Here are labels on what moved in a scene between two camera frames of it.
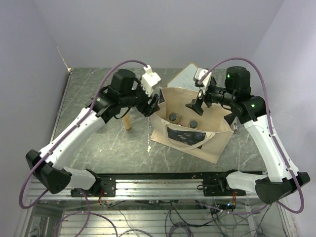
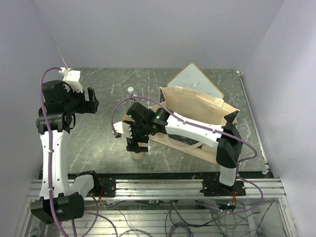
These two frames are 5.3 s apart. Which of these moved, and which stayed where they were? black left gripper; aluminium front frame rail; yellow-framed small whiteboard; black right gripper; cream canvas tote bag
Moved: black right gripper; black left gripper
Stayed: cream canvas tote bag; aluminium front frame rail; yellow-framed small whiteboard
